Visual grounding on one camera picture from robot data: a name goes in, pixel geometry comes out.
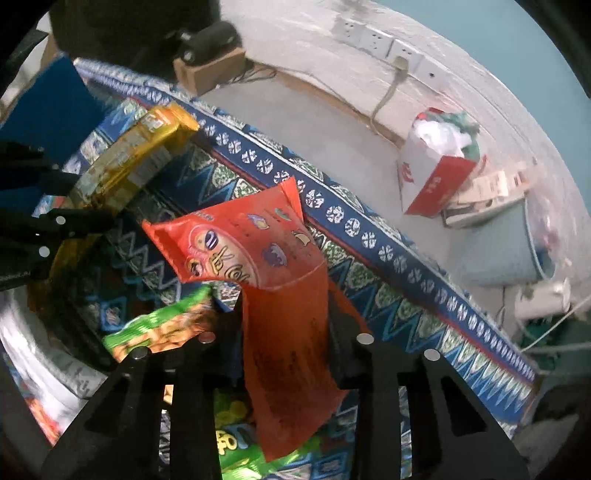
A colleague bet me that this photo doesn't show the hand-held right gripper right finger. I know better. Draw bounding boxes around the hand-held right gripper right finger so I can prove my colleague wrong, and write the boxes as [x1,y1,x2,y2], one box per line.
[329,295,532,480]

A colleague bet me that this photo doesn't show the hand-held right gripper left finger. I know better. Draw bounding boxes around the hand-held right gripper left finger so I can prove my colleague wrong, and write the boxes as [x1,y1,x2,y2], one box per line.
[44,295,245,480]

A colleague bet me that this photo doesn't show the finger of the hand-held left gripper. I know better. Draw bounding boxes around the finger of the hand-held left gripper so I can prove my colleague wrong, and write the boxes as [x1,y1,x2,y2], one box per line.
[0,210,115,291]
[0,141,77,197]

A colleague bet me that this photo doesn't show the blue cardboard box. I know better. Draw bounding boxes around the blue cardboard box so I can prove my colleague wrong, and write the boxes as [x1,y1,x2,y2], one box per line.
[0,55,109,190]

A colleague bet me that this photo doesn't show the orange translucent snack bag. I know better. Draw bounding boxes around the orange translucent snack bag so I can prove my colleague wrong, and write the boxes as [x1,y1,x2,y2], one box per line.
[142,175,356,462]

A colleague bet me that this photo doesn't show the long golden snack packet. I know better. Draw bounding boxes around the long golden snack packet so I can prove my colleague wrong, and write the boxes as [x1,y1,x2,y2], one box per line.
[48,102,200,278]

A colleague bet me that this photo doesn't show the green peanut snack packet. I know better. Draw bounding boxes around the green peanut snack packet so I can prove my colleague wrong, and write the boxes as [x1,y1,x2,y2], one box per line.
[102,285,218,363]

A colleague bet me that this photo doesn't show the blue patterned blanket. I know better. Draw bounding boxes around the blue patterned blanket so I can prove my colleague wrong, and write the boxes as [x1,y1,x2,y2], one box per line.
[0,58,543,480]

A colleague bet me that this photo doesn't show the green yellow snack packet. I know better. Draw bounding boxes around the green yellow snack packet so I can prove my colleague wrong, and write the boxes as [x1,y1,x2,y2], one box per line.
[213,392,324,480]

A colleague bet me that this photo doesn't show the black cloth wardrobe cover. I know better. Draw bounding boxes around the black cloth wardrobe cover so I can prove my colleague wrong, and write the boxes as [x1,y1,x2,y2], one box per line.
[48,0,222,75]

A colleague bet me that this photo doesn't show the light blue trash bin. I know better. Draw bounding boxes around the light blue trash bin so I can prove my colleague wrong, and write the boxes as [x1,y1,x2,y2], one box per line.
[455,185,583,289]

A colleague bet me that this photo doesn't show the red and white carton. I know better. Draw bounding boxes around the red and white carton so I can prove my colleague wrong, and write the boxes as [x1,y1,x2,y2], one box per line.
[397,107,488,219]

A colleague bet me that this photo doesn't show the white electric kettle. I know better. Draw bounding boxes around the white electric kettle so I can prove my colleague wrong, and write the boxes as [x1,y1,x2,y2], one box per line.
[515,277,573,324]

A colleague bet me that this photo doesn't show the small brown cardboard box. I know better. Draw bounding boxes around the small brown cardboard box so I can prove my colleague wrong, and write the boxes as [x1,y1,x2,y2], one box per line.
[173,46,246,97]

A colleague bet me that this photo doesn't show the white paper bags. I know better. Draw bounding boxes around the white paper bags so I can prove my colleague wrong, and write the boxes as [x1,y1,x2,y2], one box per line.
[441,159,539,229]

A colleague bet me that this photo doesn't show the grey white bedding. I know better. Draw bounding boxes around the grey white bedding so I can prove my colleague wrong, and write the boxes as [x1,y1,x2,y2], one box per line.
[517,411,583,462]

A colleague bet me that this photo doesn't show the black cables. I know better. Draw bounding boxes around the black cables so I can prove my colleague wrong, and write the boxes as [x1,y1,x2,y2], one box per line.
[228,62,278,86]

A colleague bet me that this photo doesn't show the beige plug with cable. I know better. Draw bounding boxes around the beige plug with cable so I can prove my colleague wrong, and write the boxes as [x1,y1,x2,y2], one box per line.
[369,55,411,137]

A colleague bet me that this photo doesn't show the white wall socket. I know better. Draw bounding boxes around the white wall socket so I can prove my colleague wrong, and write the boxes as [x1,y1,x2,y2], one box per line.
[390,39,423,68]
[358,25,393,54]
[333,16,358,40]
[416,55,448,84]

